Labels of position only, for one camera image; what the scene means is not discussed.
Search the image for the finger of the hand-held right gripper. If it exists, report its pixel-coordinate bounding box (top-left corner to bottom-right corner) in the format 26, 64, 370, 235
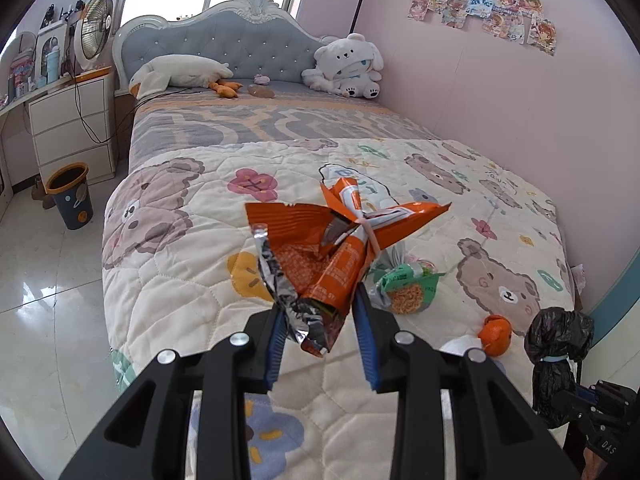
550, 384, 602, 427

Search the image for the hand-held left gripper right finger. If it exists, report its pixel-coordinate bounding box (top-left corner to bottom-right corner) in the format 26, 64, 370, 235
350, 282, 583, 480

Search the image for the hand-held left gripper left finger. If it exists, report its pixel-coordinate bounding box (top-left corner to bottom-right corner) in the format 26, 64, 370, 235
59, 305, 293, 480

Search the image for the black plastic bag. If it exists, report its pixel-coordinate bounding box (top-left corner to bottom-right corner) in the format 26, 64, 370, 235
524, 307, 596, 428

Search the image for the green snack packet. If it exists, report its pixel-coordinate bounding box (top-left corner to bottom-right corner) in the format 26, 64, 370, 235
367, 260, 447, 317

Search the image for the white tissue wad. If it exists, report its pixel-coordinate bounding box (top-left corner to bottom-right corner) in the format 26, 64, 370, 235
440, 334, 488, 358

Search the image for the orange foil snack bag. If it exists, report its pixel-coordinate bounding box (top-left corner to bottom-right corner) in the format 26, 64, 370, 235
244, 177, 453, 358

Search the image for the orange tangerine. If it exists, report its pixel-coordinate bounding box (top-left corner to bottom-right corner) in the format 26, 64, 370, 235
477, 314, 515, 357

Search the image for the person's right hand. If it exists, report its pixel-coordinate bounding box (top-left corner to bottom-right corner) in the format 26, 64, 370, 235
581, 449, 602, 480

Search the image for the bear print quilt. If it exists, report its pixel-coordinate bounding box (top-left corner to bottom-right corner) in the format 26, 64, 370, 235
101, 137, 576, 480

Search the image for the grey patterned blanket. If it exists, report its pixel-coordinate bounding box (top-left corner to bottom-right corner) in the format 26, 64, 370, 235
127, 91, 441, 171

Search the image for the blue bin with orange rim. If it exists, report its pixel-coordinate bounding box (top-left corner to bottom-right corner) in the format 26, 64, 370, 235
45, 162, 94, 231

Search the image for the white dog plush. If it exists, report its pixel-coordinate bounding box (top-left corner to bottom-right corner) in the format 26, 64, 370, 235
301, 32, 387, 100

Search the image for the brown boot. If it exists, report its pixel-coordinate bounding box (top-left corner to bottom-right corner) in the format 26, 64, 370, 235
31, 175, 56, 208

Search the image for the white goose plush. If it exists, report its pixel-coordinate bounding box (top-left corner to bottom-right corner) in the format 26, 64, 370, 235
128, 55, 244, 101

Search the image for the bed with grey tufted headboard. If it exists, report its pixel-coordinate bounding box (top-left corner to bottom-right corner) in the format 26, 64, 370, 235
111, 0, 581, 480

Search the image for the white drawer cabinet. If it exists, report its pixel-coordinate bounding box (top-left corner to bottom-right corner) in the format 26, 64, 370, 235
27, 70, 117, 186

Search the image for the white desk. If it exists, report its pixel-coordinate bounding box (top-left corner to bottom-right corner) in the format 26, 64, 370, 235
0, 77, 66, 206

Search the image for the white standing fan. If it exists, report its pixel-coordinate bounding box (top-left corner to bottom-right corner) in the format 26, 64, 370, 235
72, 0, 115, 68

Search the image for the white arched makeup box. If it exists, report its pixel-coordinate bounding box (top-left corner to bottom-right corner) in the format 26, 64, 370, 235
34, 25, 68, 86

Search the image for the round vanity mirror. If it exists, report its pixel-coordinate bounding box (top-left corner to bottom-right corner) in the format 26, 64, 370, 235
6, 30, 38, 68

